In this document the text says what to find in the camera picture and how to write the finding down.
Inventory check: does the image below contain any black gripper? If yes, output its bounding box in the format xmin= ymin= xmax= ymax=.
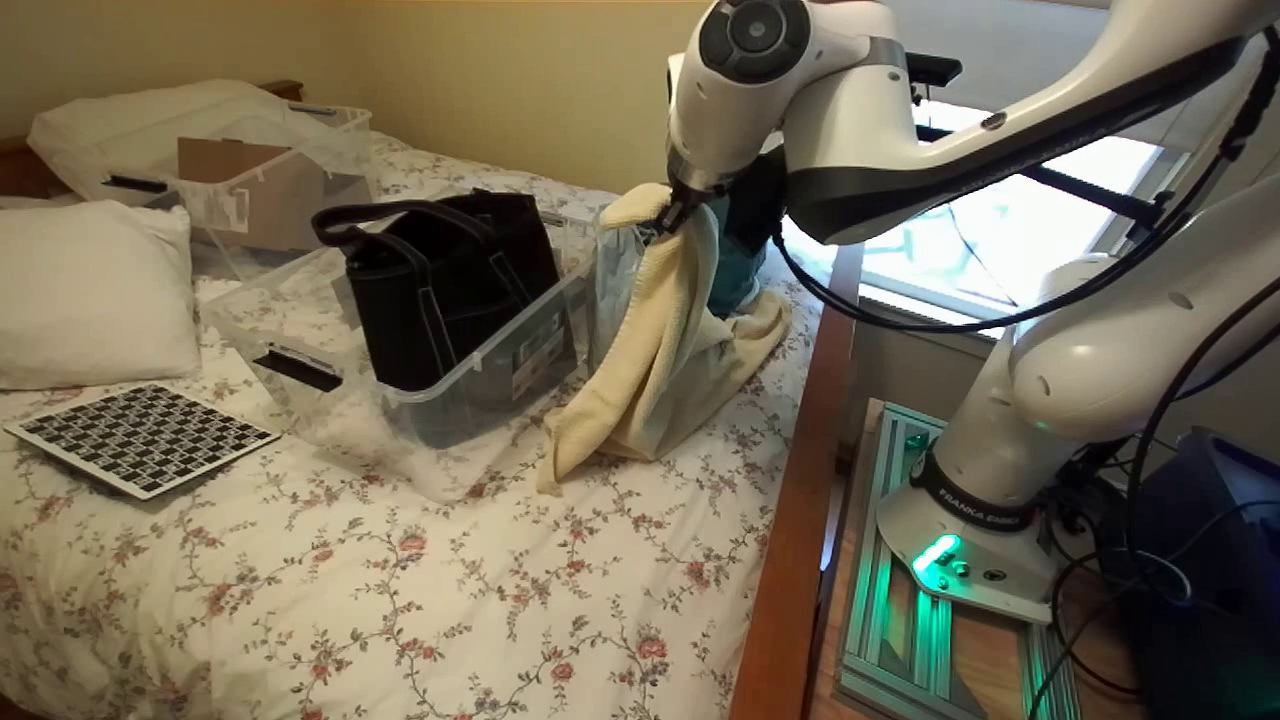
xmin=659 ymin=167 xmax=733 ymax=232

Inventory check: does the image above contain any cream towel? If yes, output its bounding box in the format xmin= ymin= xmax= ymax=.
xmin=536 ymin=182 xmax=794 ymax=493

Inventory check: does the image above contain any wooden bed footboard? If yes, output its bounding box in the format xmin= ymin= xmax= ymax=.
xmin=726 ymin=244 xmax=865 ymax=720

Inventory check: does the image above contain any floral bed sheet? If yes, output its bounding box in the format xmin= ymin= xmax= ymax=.
xmin=0 ymin=126 xmax=836 ymax=720

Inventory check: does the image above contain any teal cloth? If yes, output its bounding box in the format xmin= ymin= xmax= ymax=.
xmin=701 ymin=195 xmax=774 ymax=322

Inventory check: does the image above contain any grey plastic bag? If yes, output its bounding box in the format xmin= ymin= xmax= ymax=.
xmin=589 ymin=218 xmax=646 ymax=372

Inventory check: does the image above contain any clear plastic storage bin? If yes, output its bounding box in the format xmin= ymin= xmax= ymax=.
xmin=197 ymin=238 xmax=594 ymax=503

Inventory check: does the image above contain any black handbag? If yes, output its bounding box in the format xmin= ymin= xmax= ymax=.
xmin=310 ymin=188 xmax=565 ymax=397

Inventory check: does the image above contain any bright bedroom window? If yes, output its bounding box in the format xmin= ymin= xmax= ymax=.
xmin=853 ymin=96 xmax=1177 ymax=324

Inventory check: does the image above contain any brown cardboard box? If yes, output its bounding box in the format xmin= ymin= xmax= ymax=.
xmin=174 ymin=136 xmax=337 ymax=258

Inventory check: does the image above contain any clear bin holding cardboard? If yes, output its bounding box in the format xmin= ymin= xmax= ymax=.
xmin=170 ymin=132 xmax=374 ymax=276

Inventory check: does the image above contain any green lit robot platform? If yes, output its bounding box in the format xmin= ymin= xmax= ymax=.
xmin=836 ymin=397 xmax=1084 ymax=720

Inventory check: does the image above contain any white plastic sheet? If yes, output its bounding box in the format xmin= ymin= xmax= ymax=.
xmin=22 ymin=76 xmax=374 ymax=204

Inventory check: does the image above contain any black dotted calibration board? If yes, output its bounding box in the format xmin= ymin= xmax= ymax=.
xmin=3 ymin=381 xmax=287 ymax=507

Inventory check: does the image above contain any white pillow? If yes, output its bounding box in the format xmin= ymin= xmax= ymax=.
xmin=0 ymin=195 xmax=204 ymax=397

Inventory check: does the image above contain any dark blue bag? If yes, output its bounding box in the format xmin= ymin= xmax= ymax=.
xmin=1116 ymin=424 xmax=1280 ymax=720

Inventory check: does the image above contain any wooden headboard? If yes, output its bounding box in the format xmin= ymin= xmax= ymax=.
xmin=0 ymin=136 xmax=71 ymax=204

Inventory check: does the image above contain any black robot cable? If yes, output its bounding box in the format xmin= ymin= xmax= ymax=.
xmin=773 ymin=37 xmax=1280 ymax=338

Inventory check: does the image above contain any black floor cable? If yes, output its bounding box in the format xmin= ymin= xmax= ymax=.
xmin=1030 ymin=534 xmax=1205 ymax=715

